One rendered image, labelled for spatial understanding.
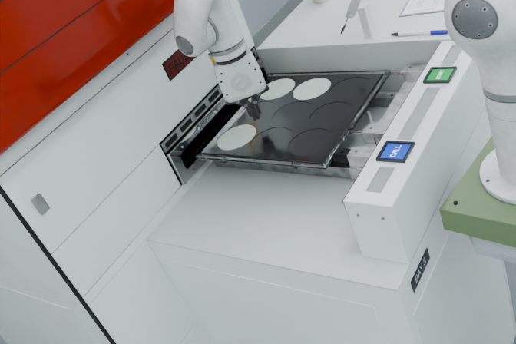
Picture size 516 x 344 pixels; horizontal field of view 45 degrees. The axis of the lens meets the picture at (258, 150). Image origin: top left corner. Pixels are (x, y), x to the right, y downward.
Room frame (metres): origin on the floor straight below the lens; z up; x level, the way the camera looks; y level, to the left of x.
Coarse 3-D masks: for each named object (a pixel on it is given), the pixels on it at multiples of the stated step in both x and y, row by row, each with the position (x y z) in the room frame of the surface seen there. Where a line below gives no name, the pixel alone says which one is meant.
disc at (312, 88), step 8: (312, 80) 1.43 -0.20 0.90; (320, 80) 1.41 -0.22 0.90; (328, 80) 1.40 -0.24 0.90; (296, 88) 1.42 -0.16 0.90; (304, 88) 1.40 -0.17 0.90; (312, 88) 1.39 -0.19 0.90; (320, 88) 1.37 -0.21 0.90; (328, 88) 1.35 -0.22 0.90; (296, 96) 1.38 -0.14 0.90; (304, 96) 1.37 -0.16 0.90; (312, 96) 1.35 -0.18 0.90
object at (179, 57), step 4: (180, 52) 1.42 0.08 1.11; (176, 56) 1.41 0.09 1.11; (180, 56) 1.42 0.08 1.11; (184, 56) 1.43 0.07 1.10; (188, 56) 1.43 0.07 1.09; (172, 60) 1.40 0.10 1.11; (176, 60) 1.40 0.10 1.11; (180, 60) 1.41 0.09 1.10; (184, 60) 1.42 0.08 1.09; (188, 60) 1.43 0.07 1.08; (164, 64) 1.38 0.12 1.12; (168, 64) 1.38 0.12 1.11; (172, 64) 1.39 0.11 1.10; (176, 64) 1.40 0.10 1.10; (180, 64) 1.41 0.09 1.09; (184, 64) 1.42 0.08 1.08; (168, 68) 1.38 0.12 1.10; (172, 68) 1.39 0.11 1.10; (176, 68) 1.40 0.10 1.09; (180, 68) 1.40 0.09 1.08; (168, 72) 1.38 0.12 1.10; (172, 72) 1.38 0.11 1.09; (176, 72) 1.39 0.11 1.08; (172, 76) 1.38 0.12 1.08
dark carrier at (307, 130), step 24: (288, 96) 1.40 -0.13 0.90; (336, 96) 1.30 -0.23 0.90; (360, 96) 1.26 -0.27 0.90; (240, 120) 1.38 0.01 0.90; (264, 120) 1.33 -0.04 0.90; (288, 120) 1.29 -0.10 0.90; (312, 120) 1.25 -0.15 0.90; (336, 120) 1.20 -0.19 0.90; (216, 144) 1.32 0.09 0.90; (264, 144) 1.23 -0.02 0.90; (288, 144) 1.18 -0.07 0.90; (312, 144) 1.15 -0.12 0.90
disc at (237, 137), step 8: (232, 128) 1.36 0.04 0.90; (240, 128) 1.34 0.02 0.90; (248, 128) 1.32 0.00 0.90; (224, 136) 1.34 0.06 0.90; (232, 136) 1.32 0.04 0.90; (240, 136) 1.31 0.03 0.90; (248, 136) 1.29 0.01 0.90; (224, 144) 1.30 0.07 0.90; (232, 144) 1.28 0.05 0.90; (240, 144) 1.27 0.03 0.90
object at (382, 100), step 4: (376, 96) 1.31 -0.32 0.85; (380, 96) 1.30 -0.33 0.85; (384, 96) 1.30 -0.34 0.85; (388, 96) 1.29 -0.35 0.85; (392, 96) 1.28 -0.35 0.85; (376, 100) 1.31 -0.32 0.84; (380, 100) 1.30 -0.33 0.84; (384, 100) 1.29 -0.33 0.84; (388, 100) 1.28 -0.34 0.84; (372, 104) 1.32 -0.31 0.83; (376, 104) 1.31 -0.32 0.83; (380, 104) 1.30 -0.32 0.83; (384, 104) 1.29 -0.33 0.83; (388, 104) 1.29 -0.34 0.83
